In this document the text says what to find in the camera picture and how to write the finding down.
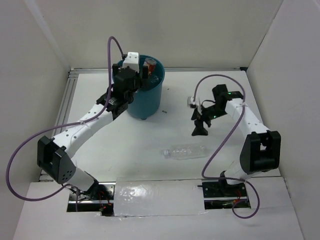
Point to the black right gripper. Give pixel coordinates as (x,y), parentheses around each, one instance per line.
(199,130)

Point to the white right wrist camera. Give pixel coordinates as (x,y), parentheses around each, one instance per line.
(194,103)

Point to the silver tape sheet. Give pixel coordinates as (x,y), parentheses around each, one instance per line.
(158,198)

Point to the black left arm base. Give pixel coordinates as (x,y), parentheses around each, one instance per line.
(102,203)

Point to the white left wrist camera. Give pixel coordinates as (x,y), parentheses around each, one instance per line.
(132,61)

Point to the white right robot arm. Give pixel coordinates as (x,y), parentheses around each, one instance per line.
(262,147)

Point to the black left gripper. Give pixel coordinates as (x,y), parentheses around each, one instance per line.
(138,80)

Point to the teal plastic bin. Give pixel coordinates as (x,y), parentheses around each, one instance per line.
(146,101)

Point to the clear ribbed bottle front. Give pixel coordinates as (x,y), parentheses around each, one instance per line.
(186,151)

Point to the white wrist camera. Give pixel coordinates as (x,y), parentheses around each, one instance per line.
(132,61)
(194,103)

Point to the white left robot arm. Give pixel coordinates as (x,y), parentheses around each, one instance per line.
(54,155)

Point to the clear ribbed bottle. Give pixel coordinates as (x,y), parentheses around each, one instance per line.
(154,79)
(186,151)

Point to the red capped small bottle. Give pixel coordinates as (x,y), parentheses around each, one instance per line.
(150,63)

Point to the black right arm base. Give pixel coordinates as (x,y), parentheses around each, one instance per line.
(217,194)

